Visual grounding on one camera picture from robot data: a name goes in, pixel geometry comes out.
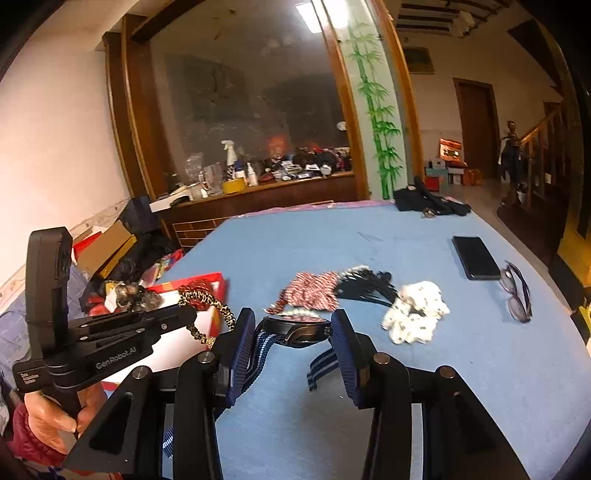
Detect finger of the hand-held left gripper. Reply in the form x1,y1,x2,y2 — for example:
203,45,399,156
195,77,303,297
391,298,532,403
69,304,198,352

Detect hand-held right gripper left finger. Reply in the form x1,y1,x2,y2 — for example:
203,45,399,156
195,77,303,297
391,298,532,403
62,308,257,480

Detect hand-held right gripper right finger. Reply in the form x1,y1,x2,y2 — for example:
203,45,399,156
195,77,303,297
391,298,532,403
329,309,532,480

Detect pearl bracelet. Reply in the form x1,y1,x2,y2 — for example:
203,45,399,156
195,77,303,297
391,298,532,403
272,308,321,320

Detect red cardboard box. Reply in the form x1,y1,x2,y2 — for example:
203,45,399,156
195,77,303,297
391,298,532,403
102,272,230,385

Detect black hair claw clip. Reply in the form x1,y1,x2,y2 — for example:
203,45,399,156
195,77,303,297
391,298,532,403
332,265,399,306

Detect red plaid scrunchie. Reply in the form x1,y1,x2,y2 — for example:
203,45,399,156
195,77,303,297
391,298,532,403
265,271,343,315

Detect white dotted scrunchie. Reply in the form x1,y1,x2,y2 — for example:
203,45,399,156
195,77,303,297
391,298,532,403
381,281,451,345

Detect person's left hand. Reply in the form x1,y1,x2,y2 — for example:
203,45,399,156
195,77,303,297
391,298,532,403
23,383,110,444

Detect brown cardboard box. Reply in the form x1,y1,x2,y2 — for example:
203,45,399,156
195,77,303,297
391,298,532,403
78,220,138,278

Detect red dotted scrunchie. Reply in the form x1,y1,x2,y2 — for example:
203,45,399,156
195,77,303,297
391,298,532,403
178,278,216,311

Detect black bag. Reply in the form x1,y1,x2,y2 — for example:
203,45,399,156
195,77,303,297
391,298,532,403
81,231,178,305

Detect black box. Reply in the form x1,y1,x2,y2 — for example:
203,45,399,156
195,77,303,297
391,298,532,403
117,196,163,234

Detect white flat box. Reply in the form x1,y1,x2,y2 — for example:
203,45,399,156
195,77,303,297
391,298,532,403
148,186,191,213

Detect pink table cover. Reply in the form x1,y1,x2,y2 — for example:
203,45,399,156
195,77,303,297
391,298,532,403
231,198,394,219

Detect wooden counter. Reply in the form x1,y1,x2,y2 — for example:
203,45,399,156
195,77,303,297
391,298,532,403
156,171,370,252

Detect black smartphone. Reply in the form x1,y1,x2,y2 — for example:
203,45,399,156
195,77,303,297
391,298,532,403
452,236,502,282

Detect dark cloth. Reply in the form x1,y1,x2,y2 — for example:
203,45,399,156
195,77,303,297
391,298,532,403
392,176,472,217

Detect purple eyeglasses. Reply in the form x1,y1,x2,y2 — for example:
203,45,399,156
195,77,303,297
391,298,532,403
499,260,533,323

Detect white spray bottle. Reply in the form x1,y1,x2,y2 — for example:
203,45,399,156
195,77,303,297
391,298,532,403
221,140,239,179

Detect pile of clutter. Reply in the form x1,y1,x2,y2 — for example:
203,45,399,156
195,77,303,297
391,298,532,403
257,146,354,182

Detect stack of cardboard boxes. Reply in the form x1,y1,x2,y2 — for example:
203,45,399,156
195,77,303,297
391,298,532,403
423,138,482,191

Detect bamboo painted panel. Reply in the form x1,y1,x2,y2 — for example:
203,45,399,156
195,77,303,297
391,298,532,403
322,0,408,200

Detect wooden door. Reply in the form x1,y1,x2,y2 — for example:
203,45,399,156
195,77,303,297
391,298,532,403
453,78,502,182

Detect coat stand with dark clothes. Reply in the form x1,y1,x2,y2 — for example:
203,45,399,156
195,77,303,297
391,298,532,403
498,120,526,182

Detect wooden stair railing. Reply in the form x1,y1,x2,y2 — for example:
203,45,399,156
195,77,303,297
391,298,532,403
498,100,580,234

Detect framed wall picture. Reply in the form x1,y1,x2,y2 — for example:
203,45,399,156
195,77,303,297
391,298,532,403
406,46,436,75

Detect wall air conditioner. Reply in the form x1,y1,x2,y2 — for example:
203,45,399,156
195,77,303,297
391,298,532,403
396,4,477,36

